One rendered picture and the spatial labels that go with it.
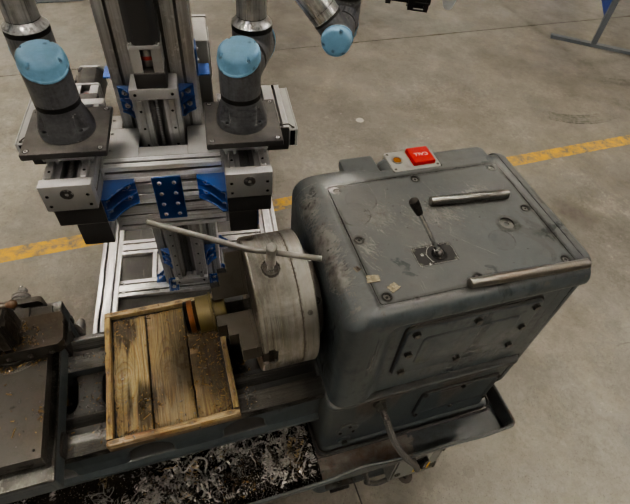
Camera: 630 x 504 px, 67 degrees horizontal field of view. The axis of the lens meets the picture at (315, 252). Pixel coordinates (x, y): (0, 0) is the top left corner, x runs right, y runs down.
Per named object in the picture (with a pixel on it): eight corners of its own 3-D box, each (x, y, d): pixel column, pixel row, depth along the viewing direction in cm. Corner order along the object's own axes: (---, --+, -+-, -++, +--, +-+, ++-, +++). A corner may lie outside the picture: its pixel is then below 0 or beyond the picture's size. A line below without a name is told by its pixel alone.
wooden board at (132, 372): (218, 300, 137) (216, 291, 134) (241, 419, 115) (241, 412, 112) (107, 321, 130) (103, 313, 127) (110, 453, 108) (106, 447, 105)
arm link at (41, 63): (37, 114, 123) (16, 65, 113) (26, 89, 130) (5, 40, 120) (85, 103, 127) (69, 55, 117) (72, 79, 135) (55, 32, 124)
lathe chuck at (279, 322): (269, 270, 134) (274, 204, 107) (297, 378, 119) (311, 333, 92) (237, 276, 132) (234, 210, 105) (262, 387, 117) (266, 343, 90)
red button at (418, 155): (424, 151, 126) (426, 145, 125) (434, 165, 123) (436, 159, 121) (403, 154, 125) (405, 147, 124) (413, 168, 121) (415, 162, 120)
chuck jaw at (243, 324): (264, 304, 108) (276, 347, 100) (265, 318, 111) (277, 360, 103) (215, 314, 105) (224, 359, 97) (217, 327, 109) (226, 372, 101)
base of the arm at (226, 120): (215, 107, 148) (212, 77, 140) (263, 105, 151) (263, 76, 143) (218, 136, 138) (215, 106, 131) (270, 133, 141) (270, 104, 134)
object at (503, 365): (401, 357, 226) (454, 234, 161) (447, 458, 197) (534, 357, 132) (279, 388, 212) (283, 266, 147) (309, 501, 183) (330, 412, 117)
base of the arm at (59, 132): (44, 115, 139) (31, 84, 132) (98, 112, 142) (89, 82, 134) (34, 146, 130) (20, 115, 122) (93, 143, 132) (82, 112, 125)
